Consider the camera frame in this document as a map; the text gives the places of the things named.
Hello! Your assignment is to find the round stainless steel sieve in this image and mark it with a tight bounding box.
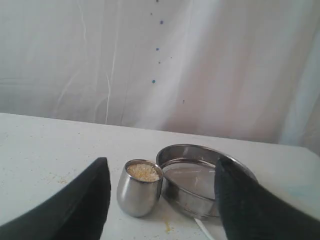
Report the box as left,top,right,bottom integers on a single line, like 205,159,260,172
155,143,258,219

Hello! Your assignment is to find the white curtain backdrop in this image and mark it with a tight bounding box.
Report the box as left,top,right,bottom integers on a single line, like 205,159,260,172
0,0,320,153

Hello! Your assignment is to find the white plastic tray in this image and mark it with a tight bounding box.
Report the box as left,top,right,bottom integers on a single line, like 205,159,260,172
194,218,215,240

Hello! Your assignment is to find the stainless steel cup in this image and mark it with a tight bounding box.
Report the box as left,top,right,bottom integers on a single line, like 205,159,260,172
116,159,164,218

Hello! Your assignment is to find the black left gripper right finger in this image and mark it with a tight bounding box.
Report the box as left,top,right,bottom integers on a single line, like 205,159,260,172
214,157,320,240

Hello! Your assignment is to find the yellow granular powder pile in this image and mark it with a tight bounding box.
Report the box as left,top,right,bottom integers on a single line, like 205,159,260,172
126,163,160,182

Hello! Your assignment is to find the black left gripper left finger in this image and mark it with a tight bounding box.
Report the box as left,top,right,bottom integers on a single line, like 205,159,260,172
0,157,111,240

